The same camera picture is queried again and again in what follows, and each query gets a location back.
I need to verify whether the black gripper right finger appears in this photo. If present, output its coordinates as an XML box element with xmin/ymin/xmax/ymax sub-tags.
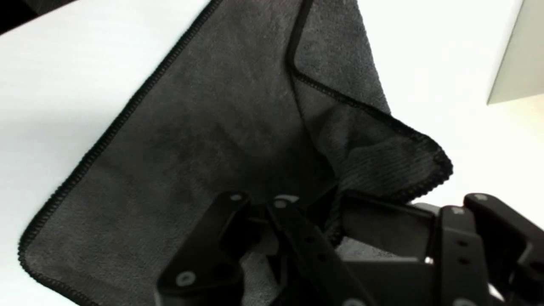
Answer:
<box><xmin>340</xmin><ymin>190</ymin><xmax>544</xmax><ymax>306</ymax></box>

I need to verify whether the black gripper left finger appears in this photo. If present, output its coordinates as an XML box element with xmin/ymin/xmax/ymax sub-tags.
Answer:
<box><xmin>156</xmin><ymin>190</ymin><xmax>370</xmax><ymax>306</ymax></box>

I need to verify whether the dark grey towel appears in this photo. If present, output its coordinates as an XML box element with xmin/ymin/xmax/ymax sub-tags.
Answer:
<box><xmin>17</xmin><ymin>0</ymin><xmax>455</xmax><ymax>306</ymax></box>

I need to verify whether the wooden shape sorter cube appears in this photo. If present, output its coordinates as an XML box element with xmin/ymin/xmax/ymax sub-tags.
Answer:
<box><xmin>486</xmin><ymin>0</ymin><xmax>544</xmax><ymax>107</ymax></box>

